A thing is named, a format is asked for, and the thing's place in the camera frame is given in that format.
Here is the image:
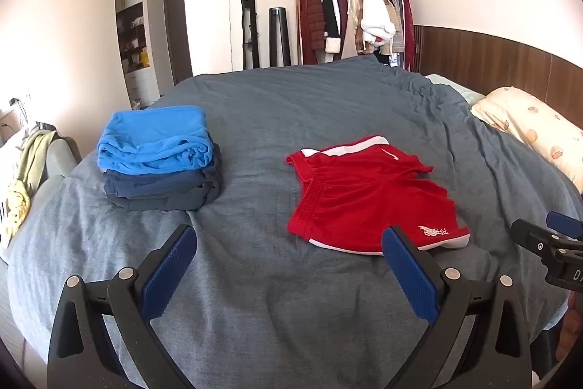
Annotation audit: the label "yellow crumpled cloth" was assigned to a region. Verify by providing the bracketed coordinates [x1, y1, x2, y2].
[0, 179, 34, 243]

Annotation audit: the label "person's right hand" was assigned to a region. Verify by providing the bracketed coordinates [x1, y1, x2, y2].
[559, 293, 583, 365]

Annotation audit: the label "wavy standing mirror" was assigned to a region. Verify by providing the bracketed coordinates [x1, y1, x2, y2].
[228, 0, 250, 72]

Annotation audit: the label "green-yellow clothes on chair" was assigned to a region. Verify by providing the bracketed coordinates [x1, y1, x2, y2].
[0, 109, 83, 264]

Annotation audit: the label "red shorts with white trim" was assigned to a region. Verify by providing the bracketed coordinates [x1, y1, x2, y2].
[285, 135, 471, 256]

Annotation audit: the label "grey bed blanket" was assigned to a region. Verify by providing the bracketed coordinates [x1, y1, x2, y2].
[7, 54, 583, 389]

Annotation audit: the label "pale green pillow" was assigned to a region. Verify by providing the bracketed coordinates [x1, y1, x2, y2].
[424, 74, 486, 107]

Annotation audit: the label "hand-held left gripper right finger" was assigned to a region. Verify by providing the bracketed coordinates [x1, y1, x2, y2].
[381, 226, 535, 389]

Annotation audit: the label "pale green cloth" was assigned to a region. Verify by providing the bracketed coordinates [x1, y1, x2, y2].
[16, 128, 59, 195]

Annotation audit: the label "cream patterned pillow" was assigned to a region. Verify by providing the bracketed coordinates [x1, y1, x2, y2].
[470, 86, 583, 194]

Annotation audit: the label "black coat stand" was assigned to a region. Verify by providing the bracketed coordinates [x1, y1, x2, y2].
[243, 0, 261, 70]

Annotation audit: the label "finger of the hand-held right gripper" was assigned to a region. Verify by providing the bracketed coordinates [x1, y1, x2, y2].
[510, 218, 583, 267]
[545, 211, 583, 241]

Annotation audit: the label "wooden headboard panel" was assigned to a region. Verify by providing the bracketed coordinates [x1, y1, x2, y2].
[412, 24, 583, 135]

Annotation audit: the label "dark wooden door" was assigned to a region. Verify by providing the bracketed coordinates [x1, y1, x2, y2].
[163, 0, 194, 86]

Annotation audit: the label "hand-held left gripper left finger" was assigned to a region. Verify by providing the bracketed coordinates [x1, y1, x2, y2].
[47, 224, 197, 389]

